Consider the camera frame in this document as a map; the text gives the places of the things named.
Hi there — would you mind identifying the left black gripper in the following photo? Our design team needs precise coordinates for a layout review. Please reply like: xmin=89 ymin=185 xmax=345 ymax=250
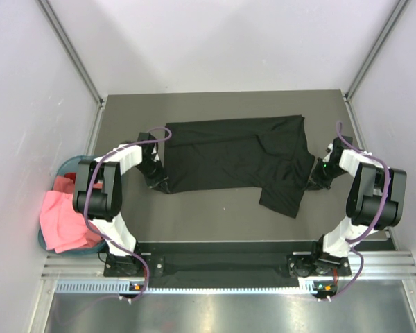
xmin=135 ymin=159 xmax=168 ymax=194

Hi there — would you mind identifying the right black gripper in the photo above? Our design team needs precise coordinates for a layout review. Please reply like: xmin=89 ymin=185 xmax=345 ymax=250
xmin=304 ymin=157 xmax=349 ymax=191

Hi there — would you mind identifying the black t shirt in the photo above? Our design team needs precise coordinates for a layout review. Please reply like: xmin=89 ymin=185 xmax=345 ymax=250
xmin=164 ymin=115 xmax=315 ymax=219

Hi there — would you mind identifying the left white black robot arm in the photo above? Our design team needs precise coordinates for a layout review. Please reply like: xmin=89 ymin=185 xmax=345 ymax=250
xmin=72 ymin=127 xmax=172 ymax=277

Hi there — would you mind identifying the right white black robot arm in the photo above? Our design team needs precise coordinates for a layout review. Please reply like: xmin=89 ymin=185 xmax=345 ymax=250
xmin=306 ymin=136 xmax=407 ymax=275

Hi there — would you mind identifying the red t shirt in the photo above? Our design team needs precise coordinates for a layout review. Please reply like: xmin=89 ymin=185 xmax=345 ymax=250
xmin=64 ymin=173 xmax=76 ymax=185

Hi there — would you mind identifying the pink t shirt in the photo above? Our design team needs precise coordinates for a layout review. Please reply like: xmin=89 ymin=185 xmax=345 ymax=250
xmin=40 ymin=176 xmax=103 ymax=253

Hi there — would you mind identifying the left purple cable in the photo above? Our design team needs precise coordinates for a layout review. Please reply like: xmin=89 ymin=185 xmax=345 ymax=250
xmin=85 ymin=126 xmax=173 ymax=301

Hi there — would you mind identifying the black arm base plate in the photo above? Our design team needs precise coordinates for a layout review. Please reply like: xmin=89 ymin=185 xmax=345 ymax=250
xmin=103 ymin=241 xmax=351 ymax=289

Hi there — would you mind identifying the grey slotted cable duct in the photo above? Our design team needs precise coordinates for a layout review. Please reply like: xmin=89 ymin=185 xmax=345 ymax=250
xmin=55 ymin=280 xmax=325 ymax=295

